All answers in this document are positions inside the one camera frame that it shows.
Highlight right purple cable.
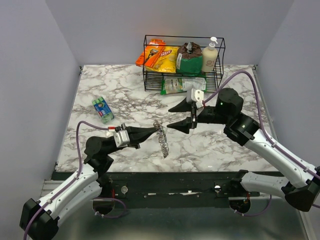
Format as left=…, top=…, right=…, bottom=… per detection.
left=202, top=69, right=320, bottom=217

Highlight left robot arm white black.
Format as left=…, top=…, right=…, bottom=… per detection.
left=19, top=124, right=158, bottom=240

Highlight orange razor box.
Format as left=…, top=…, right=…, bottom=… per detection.
left=135, top=38, right=166, bottom=71

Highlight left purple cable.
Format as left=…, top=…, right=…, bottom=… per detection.
left=23, top=120, right=127, bottom=240

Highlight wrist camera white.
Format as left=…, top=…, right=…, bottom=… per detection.
left=113, top=126, right=130, bottom=148
left=186, top=88, right=204, bottom=109

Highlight black wire shelf rack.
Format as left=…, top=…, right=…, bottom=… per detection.
left=135, top=34, right=226, bottom=93

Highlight green white snack bag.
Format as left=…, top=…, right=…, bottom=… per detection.
left=160, top=77, right=207, bottom=95

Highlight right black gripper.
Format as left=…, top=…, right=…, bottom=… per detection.
left=166, top=95, right=230, bottom=135

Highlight brown green coffee bag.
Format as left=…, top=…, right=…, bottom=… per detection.
left=176, top=41, right=203, bottom=76

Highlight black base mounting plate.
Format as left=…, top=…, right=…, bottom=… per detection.
left=51, top=171, right=292, bottom=209

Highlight green blue sponge pack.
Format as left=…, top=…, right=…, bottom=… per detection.
left=91, top=96, right=115, bottom=124

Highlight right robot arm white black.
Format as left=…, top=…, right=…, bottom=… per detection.
left=167, top=88, right=320, bottom=212

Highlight cream lotion pump bottle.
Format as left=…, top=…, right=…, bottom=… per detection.
left=201, top=36, right=218, bottom=73

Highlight yellow chips bag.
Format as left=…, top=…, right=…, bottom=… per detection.
left=149, top=46, right=179, bottom=73

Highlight metal toothed key ring disc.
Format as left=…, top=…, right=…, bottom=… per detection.
left=153, top=120, right=169, bottom=158

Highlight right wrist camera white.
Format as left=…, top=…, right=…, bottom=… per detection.
left=186, top=88, right=204, bottom=109

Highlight purple cable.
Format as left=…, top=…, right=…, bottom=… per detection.
left=23, top=120, right=127, bottom=240
left=202, top=69, right=320, bottom=217

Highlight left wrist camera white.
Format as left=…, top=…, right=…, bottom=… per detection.
left=113, top=126, right=130, bottom=148

